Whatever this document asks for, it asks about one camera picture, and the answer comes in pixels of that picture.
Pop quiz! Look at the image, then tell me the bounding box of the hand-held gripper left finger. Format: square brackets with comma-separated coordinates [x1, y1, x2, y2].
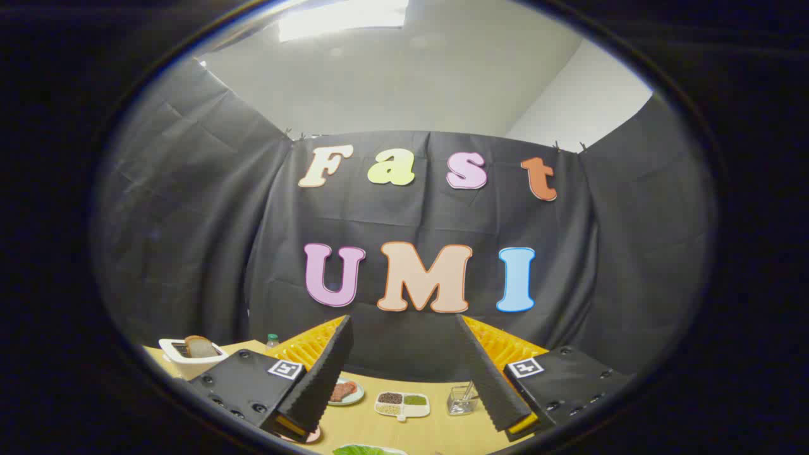
[180, 314, 355, 443]

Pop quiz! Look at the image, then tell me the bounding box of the white divided seasoning dish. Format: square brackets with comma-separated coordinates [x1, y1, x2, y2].
[374, 391, 431, 422]

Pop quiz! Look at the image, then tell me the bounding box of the clear glass cup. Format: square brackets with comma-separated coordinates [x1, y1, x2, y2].
[446, 381, 479, 416]

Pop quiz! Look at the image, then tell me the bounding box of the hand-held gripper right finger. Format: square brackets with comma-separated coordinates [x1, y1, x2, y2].
[455, 314, 633, 443]

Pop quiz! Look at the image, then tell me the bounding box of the light blue plate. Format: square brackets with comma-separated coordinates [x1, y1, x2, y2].
[327, 377, 365, 406]

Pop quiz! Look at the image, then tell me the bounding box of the white toaster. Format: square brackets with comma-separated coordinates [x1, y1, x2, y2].
[158, 338, 229, 380]

